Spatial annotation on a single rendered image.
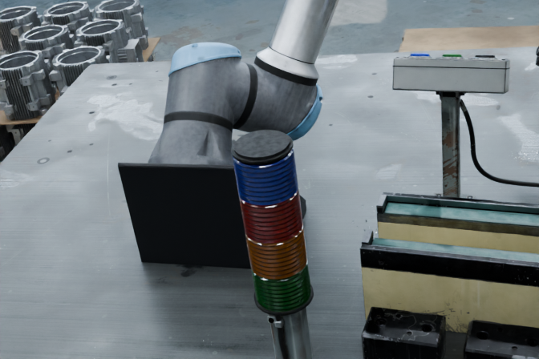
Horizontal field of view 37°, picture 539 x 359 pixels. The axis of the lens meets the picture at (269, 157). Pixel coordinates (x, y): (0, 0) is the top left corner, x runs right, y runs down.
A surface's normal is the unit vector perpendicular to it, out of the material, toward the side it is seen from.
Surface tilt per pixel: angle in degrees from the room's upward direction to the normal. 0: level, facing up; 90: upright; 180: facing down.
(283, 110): 87
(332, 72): 0
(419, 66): 67
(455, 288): 90
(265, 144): 0
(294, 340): 90
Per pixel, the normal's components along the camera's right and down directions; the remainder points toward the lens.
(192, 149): 0.11, -0.51
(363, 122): -0.12, -0.86
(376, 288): -0.32, 0.50
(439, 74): -0.35, 0.12
